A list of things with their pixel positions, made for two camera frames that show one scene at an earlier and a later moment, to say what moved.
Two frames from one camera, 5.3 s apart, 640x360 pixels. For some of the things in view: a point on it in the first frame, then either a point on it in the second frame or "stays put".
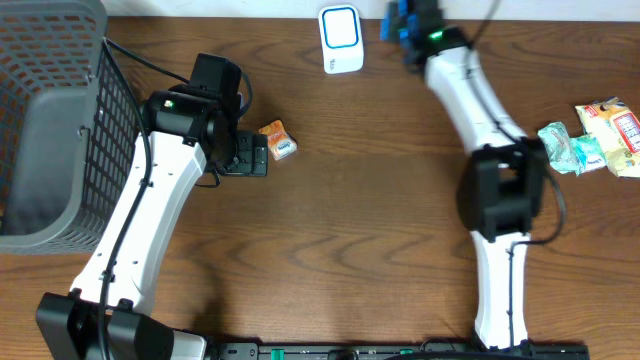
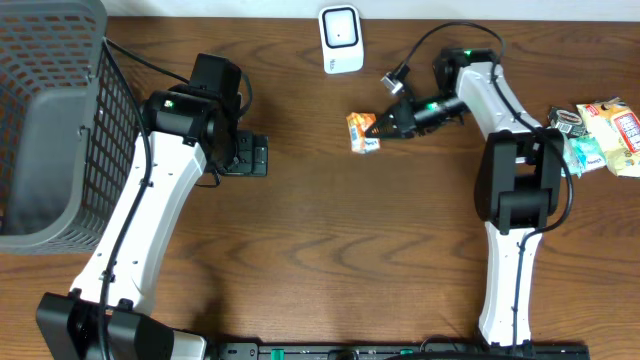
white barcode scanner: [341, 39] stays put
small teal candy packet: [589, 154] stays put
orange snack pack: [280, 142] -> [359, 123]
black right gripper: [392, 29] -> [400, 122]
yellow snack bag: [617, 128] stays put
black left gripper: [247, 166] stays put
